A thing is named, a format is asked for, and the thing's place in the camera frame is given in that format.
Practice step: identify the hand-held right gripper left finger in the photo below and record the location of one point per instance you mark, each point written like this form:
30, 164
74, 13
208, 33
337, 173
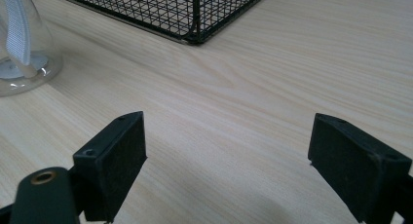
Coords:
110, 172

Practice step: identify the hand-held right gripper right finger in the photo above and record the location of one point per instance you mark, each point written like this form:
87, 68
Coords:
354, 172

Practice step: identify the clear glass flask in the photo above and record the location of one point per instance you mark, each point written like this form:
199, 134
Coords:
29, 65

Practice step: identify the white mesh strip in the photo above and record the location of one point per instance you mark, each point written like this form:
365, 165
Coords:
18, 26

